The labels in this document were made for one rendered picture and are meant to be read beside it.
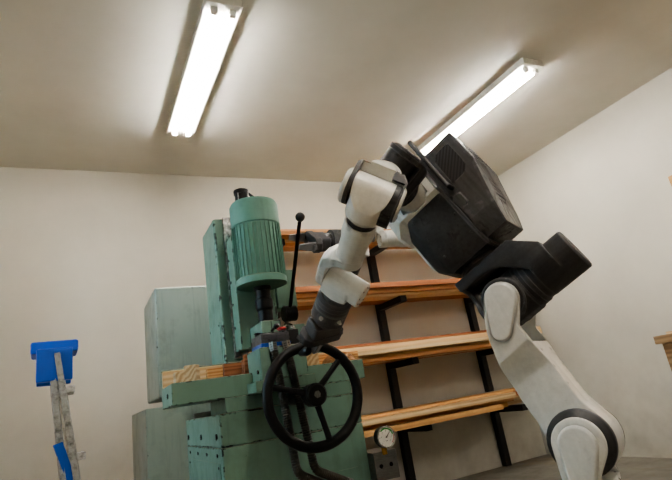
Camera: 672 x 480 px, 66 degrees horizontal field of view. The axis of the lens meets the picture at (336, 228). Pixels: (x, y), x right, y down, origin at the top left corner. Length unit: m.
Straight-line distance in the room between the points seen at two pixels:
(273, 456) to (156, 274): 2.70
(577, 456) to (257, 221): 1.17
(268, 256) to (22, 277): 2.58
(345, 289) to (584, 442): 0.60
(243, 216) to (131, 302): 2.33
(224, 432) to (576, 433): 0.90
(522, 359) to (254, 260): 0.91
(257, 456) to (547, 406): 0.79
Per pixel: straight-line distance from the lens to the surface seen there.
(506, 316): 1.32
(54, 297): 4.06
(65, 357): 2.25
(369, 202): 1.05
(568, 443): 1.30
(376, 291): 4.13
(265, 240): 1.80
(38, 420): 3.96
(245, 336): 1.87
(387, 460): 1.72
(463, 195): 1.39
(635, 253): 4.69
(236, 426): 1.59
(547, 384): 1.34
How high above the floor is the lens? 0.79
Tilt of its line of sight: 18 degrees up
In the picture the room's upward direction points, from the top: 9 degrees counter-clockwise
